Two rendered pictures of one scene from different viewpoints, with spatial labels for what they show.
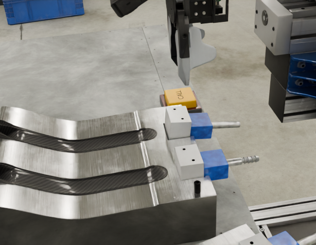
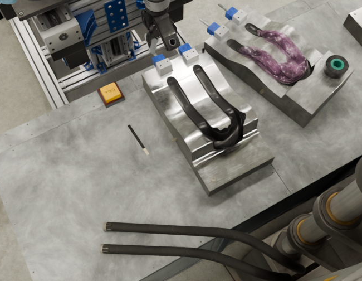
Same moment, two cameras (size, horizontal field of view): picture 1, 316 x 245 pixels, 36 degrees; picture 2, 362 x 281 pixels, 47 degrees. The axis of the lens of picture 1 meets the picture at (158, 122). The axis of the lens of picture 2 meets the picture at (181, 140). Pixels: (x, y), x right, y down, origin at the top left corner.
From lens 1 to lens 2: 148 cm
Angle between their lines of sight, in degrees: 68
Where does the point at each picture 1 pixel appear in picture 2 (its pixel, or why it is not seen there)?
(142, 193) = (210, 69)
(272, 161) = not seen: outside the picture
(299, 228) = not seen: hidden behind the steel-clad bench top
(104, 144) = (181, 97)
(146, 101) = (106, 116)
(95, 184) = (208, 90)
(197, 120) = (160, 59)
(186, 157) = (192, 53)
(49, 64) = (66, 199)
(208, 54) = not seen: hidden behind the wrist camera
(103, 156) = (191, 93)
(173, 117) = (167, 64)
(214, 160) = (187, 47)
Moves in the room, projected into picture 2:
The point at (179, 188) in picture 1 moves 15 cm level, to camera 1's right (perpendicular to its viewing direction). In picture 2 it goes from (203, 58) to (188, 28)
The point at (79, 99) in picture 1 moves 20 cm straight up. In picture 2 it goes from (112, 155) to (102, 131)
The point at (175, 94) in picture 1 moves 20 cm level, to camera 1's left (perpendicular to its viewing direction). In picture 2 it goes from (109, 93) to (127, 139)
